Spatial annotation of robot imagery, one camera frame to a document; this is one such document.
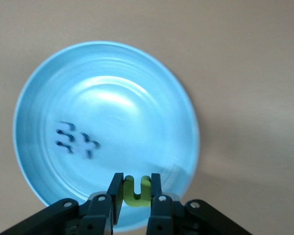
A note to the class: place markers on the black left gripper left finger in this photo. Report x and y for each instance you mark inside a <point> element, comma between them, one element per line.
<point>98,215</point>

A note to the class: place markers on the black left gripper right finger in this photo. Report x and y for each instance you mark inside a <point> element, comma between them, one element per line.
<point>166,215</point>

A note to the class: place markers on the green letter u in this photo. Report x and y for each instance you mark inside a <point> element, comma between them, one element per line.
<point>137,200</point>

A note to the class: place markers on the blue plate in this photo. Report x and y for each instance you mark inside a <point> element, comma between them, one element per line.
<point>112,98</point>

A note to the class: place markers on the brown table cover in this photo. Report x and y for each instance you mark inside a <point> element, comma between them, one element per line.
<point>247,49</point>

